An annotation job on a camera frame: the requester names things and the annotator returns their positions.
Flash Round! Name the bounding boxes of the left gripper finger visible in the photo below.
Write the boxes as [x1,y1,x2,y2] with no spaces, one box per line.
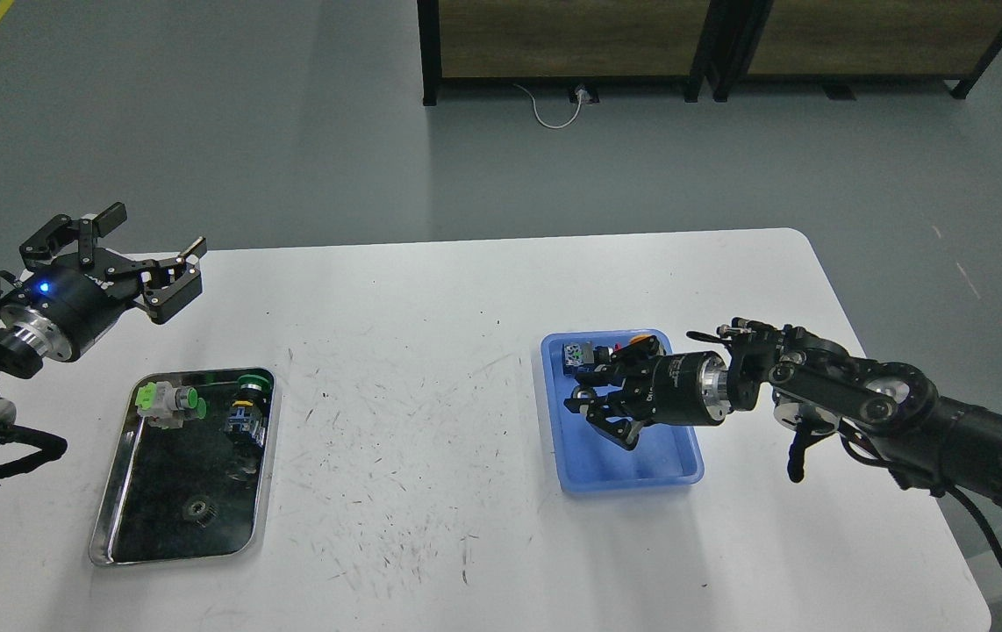
[19,203,128,272]
[105,236,207,325]

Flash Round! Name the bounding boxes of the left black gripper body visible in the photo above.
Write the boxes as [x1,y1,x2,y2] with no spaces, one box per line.
[0,265,129,363]

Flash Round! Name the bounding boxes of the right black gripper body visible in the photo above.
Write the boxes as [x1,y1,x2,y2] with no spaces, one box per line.
[641,351,730,427]

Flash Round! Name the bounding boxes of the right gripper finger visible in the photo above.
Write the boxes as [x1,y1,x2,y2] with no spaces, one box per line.
[565,385,656,451]
[575,339,667,387]

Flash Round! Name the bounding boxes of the black gear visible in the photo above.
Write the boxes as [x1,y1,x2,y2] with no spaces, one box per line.
[181,495,217,525]

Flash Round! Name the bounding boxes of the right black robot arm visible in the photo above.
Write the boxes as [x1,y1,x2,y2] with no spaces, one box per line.
[562,319,1002,572]

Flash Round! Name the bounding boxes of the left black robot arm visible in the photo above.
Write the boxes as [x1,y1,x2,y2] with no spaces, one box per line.
[0,203,208,483]

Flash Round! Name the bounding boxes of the blue plastic tray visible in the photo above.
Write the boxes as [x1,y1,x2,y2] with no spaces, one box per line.
[540,329,705,497]

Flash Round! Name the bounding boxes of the silver metal tray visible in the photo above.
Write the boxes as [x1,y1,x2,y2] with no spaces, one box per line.
[88,367,279,568]

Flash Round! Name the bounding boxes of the floor power socket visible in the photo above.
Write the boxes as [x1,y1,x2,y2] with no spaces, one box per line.
[570,84,600,105]

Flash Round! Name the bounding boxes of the left wooden cabinet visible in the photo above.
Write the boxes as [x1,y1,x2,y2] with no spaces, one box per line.
[417,1,730,105]

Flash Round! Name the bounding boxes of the wooden cabinet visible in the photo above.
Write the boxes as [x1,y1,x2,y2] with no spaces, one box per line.
[708,1,1002,103]
[417,1,730,105]

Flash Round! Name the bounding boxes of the right wooden cabinet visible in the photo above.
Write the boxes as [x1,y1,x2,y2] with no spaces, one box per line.
[708,1,1002,103]

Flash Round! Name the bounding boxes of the red push button switch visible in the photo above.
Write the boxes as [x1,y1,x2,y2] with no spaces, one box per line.
[561,341,613,377]

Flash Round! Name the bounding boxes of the white green push button switch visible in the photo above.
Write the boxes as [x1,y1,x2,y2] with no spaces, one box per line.
[133,381,208,429]

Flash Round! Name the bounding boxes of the green black push button switch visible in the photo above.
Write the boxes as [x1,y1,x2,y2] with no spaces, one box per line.
[223,375,272,448]

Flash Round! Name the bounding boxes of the white cable on floor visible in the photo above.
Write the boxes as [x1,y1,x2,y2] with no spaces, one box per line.
[514,83,590,130]

